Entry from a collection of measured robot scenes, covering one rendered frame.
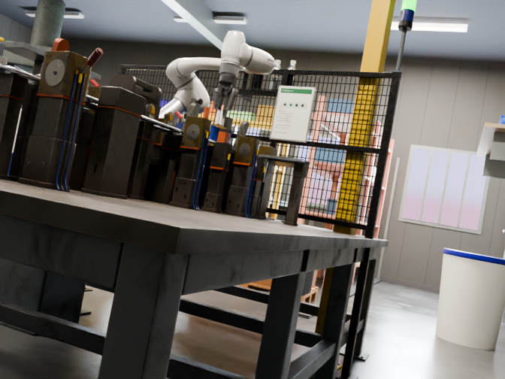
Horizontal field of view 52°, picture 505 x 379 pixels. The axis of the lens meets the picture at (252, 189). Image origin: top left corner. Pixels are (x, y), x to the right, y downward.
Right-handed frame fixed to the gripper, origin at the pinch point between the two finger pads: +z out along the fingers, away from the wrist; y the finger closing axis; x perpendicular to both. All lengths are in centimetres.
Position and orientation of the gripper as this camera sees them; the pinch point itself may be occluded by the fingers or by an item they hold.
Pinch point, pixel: (220, 118)
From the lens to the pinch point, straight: 243.5
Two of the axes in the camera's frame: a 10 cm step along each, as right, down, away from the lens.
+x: -4.7, -1.1, -8.8
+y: -8.7, -1.4, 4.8
